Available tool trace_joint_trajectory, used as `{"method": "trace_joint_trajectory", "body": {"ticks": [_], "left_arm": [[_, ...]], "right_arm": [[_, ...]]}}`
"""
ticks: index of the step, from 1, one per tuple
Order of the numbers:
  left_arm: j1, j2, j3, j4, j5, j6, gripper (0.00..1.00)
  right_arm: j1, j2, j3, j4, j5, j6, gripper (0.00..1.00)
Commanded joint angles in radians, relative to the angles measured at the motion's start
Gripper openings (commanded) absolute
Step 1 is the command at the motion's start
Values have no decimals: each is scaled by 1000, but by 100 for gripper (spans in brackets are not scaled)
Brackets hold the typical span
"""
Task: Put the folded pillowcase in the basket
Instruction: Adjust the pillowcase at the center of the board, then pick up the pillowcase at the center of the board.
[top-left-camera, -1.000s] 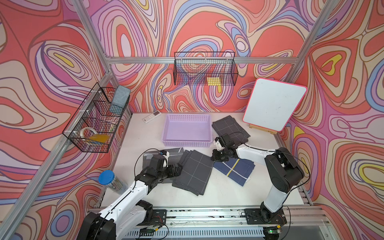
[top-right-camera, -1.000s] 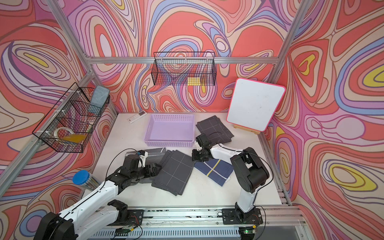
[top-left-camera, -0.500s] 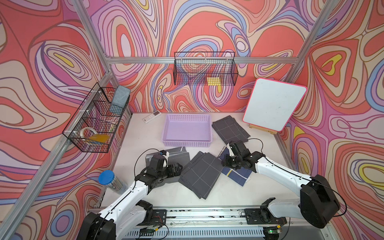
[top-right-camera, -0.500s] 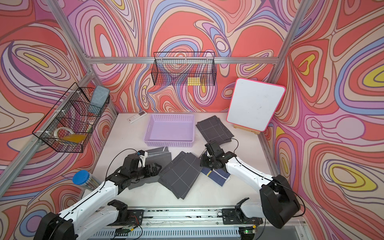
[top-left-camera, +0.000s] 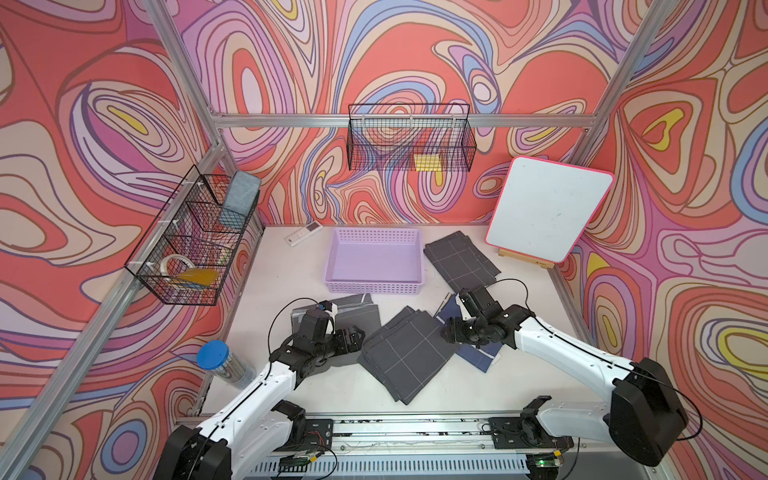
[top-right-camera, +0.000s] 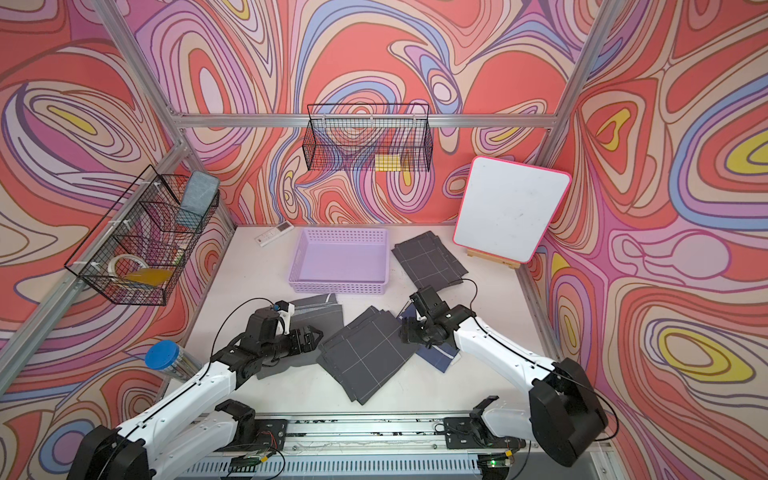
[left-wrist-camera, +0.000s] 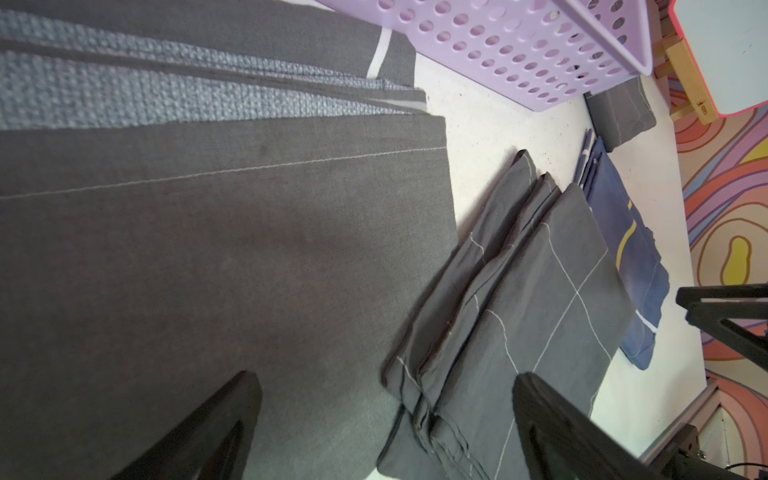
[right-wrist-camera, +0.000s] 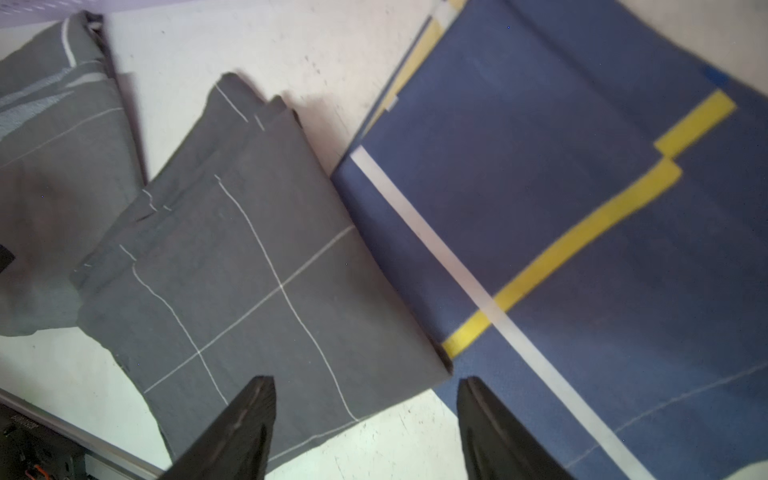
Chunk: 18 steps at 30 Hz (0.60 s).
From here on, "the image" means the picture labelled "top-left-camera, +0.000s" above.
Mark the yellow card in basket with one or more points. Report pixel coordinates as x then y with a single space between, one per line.
195 278

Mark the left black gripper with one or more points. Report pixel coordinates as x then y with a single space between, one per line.
342 346

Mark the black wire basket left wall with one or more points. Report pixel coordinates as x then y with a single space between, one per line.
188 225

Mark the dark grey checked pillowcase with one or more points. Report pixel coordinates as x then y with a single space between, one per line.
406 353

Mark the purple plastic basket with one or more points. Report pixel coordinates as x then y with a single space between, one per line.
375 260

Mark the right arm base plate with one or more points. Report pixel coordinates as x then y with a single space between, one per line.
522 433

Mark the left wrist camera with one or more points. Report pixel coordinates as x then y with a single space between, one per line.
328 306

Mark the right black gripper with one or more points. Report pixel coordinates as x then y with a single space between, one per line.
454 333

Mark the aluminium front rail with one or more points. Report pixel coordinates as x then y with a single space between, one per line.
407 445

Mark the blue-lidded clear jar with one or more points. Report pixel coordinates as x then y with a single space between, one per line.
218 358

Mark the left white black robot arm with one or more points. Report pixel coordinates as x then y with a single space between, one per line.
260 420

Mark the wooden whiteboard stand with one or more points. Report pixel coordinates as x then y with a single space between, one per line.
527 258

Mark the green circuit board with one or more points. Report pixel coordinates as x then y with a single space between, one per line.
295 463

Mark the navy yellow-striped pillowcase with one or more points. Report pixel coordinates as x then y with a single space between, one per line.
481 358

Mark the white remote control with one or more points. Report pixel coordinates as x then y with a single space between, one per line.
303 233

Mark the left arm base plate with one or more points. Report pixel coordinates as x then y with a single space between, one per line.
312 434

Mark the grey sponge block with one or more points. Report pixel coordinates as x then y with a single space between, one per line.
241 195

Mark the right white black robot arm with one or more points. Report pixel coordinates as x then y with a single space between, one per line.
640 412

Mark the yellow sticky note pad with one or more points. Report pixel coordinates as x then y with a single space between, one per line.
427 163

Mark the white tape roll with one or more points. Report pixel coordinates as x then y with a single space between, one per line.
175 264

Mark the plain grey pillowcase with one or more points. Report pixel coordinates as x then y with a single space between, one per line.
356 310

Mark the pink-framed whiteboard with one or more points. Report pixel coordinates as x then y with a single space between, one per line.
544 207

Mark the black wire basket back wall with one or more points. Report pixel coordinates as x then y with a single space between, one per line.
386 136

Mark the dark grey pillowcase at back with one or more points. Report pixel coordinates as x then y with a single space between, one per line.
460 263

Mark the black wire basket wall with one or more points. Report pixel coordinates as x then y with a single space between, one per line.
386 136
188 225

